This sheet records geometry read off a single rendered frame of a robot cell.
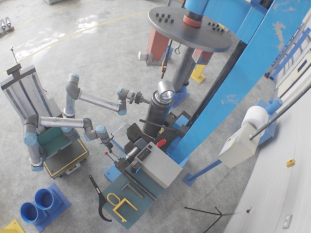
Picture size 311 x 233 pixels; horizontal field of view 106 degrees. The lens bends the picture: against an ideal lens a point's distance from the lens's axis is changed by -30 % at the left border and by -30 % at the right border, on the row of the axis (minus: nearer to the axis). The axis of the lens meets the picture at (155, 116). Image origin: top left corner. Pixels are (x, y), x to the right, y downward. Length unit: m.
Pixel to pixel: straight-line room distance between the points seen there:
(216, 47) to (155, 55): 0.42
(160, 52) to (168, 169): 1.01
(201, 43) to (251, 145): 1.07
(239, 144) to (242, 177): 2.03
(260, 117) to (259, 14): 1.16
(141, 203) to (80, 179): 1.40
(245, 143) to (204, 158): 1.70
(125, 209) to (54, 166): 1.37
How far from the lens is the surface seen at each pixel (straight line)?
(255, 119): 1.76
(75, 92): 1.55
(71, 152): 2.57
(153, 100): 1.56
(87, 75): 3.93
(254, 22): 0.92
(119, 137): 2.78
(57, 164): 2.57
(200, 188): 3.01
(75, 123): 1.60
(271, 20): 0.91
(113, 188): 1.61
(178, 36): 0.91
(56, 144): 2.23
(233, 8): 0.98
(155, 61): 1.19
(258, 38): 0.93
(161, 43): 1.10
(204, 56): 1.30
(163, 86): 1.47
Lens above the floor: 2.65
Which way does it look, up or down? 54 degrees down
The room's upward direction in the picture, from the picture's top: 21 degrees clockwise
